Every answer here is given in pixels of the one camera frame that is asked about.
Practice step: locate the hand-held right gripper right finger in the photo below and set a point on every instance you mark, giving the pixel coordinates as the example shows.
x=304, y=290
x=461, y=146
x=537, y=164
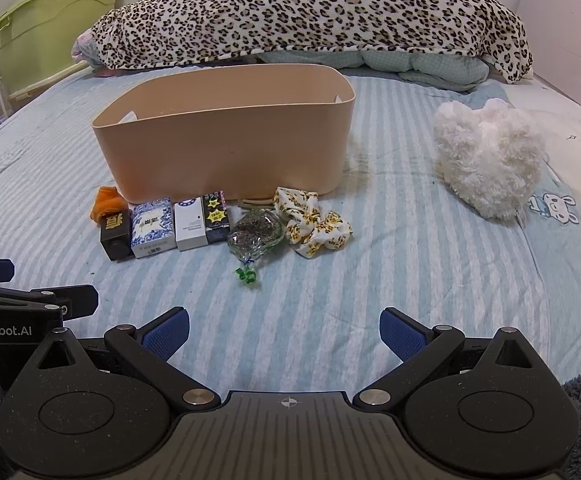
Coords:
x=401, y=334

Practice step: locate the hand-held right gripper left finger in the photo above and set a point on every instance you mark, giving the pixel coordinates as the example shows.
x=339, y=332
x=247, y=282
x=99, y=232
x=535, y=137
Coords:
x=168, y=336

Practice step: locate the blue striped bed sheet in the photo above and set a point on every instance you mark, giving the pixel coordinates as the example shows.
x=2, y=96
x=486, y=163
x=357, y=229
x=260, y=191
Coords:
x=395, y=270

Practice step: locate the black box with orange label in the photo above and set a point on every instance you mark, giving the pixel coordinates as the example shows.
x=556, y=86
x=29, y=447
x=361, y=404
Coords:
x=115, y=237

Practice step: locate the blue and white patterned box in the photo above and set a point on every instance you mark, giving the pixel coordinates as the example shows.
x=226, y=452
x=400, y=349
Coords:
x=153, y=230

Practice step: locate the orange cloth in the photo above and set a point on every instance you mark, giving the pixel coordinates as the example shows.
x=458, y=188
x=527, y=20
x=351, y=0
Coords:
x=108, y=201

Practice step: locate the white small box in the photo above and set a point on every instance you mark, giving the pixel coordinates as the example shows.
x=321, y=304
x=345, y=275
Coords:
x=190, y=225

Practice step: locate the black box with yellow stars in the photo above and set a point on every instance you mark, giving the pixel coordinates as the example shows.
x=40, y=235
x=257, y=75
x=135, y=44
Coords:
x=216, y=217

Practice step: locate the clear sachet with green ribbon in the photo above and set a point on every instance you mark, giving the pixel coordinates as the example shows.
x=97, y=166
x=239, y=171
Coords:
x=255, y=232

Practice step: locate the sunflower print scrunchie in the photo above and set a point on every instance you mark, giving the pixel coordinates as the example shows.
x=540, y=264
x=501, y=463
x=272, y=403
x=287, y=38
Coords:
x=315, y=225

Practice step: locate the white fluffy plush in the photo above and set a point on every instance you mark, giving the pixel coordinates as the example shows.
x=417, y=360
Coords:
x=490, y=160

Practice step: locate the beige plastic storage basket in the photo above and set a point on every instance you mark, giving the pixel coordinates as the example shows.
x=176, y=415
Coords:
x=220, y=145

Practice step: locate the green plastic storage bin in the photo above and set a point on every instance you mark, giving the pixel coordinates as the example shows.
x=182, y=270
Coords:
x=45, y=35

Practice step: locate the rabbit print bed cover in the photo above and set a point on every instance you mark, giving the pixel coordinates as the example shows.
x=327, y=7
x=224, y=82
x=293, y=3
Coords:
x=570, y=160

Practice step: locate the pink floral pillow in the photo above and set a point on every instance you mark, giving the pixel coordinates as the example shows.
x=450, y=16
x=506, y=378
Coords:
x=81, y=45

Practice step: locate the green checked quilt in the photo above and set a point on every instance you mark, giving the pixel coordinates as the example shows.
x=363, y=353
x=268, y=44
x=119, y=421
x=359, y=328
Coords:
x=420, y=67

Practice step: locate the leopard print blanket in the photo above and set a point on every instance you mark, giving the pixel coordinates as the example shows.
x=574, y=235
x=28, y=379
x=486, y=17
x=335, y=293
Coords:
x=295, y=10

